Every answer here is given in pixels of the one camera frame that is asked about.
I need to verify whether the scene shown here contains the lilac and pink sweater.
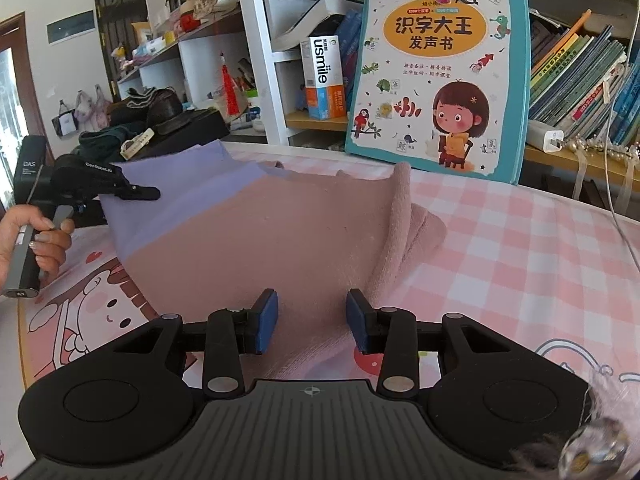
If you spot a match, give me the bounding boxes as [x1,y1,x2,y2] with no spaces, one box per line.
[101,142,447,380]

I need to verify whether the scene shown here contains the teal children's sound book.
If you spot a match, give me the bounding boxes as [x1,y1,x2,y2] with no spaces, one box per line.
[345,0,530,184]

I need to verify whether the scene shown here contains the pink checked tablecloth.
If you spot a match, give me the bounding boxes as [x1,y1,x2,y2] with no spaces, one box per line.
[17,141,640,461]

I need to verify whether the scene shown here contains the red tassel ornament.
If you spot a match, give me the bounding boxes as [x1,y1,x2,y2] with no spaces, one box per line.
[220,53,240,119]

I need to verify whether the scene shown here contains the white wooden bookshelf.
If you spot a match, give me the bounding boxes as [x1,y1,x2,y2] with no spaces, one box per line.
[114,0,640,201]

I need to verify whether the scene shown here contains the white orange usmile box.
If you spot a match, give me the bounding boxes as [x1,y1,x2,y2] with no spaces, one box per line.
[300,36,346,120]

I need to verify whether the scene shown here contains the cream watch strap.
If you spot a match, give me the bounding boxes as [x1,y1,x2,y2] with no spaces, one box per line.
[119,127,156,162]

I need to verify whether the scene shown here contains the white charging cable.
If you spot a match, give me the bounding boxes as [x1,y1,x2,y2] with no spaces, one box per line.
[598,0,640,271]

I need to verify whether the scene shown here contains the person's left hand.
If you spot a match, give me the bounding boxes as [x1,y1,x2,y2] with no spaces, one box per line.
[0,205,75,286]

